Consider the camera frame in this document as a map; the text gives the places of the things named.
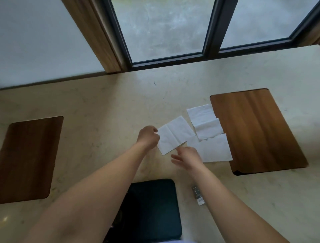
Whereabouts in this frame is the person's right hand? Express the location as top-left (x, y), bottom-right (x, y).
top-left (171, 146), bottom-right (204, 173)

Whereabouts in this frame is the person's left hand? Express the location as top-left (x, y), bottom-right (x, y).
top-left (136, 125), bottom-right (160, 151)

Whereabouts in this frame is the person's right forearm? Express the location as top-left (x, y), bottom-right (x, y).
top-left (194, 164), bottom-right (289, 243)

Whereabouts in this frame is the person's left forearm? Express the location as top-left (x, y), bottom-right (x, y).
top-left (24, 144), bottom-right (150, 243)

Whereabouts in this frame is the large white paper napkin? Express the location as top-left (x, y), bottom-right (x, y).
top-left (186, 133), bottom-right (234, 163)

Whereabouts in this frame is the small grey wrapper packet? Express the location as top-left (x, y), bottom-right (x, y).
top-left (191, 185), bottom-right (206, 206)

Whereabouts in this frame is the torn-edged white paper napkin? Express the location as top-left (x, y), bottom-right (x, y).
top-left (194, 118), bottom-right (224, 141)

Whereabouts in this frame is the small white paper napkin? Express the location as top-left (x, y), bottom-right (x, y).
top-left (186, 104), bottom-right (217, 127)

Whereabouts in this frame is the dark teal seat cushion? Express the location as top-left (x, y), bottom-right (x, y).
top-left (104, 179), bottom-right (182, 243)

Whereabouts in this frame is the light wooden placemat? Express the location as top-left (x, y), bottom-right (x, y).
top-left (209, 88), bottom-right (309, 176)

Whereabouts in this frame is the wooden window trim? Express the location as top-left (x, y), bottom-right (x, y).
top-left (61, 0), bottom-right (123, 74)

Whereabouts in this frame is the dark wooden placemat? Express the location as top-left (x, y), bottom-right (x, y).
top-left (0, 116), bottom-right (64, 204)

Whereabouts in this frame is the dark metal window frame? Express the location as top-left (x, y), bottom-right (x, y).
top-left (100, 0), bottom-right (320, 72)

